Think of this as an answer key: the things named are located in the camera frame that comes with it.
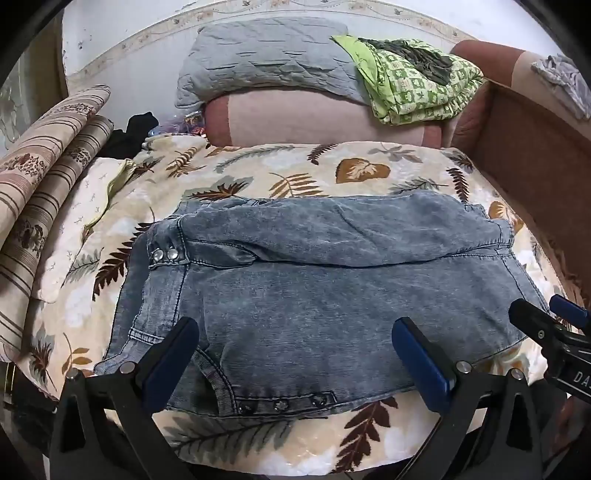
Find grey crumpled cloth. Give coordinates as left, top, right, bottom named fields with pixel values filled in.
left=531, top=54, right=591, bottom=118

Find grey quilted pillow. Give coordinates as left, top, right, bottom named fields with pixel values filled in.
left=175, top=21, right=370, bottom=109

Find blue denim pants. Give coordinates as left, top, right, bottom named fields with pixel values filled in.
left=95, top=191, right=550, bottom=418

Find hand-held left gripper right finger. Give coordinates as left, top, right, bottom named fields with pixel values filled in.
left=392, top=316, right=552, bottom=480

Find pink folded blanket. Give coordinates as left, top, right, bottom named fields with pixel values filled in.
left=205, top=39, right=591, bottom=301

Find cream sprig print pillow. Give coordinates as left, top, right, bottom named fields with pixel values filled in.
left=37, top=157, right=139, bottom=303

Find striped floral blanket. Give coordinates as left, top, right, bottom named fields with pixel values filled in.
left=0, top=84, right=115, bottom=363

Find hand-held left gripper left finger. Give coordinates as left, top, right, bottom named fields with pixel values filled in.
left=48, top=316, right=200, bottom=480

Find green checked cloth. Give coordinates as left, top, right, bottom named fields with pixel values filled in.
left=331, top=34, right=485, bottom=126

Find black cloth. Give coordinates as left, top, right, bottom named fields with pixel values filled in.
left=99, top=111, right=160, bottom=160

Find colourful plastic packets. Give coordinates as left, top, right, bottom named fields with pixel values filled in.
left=161, top=108, right=206, bottom=137

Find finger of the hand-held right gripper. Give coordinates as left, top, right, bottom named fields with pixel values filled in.
left=549, top=294, right=591, bottom=332
left=508, top=298, right=573, bottom=352

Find leaf print blanket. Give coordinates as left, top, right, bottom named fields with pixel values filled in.
left=18, top=134, right=573, bottom=480

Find dark olive cloth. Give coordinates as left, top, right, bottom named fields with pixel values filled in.
left=362, top=38, right=457, bottom=87

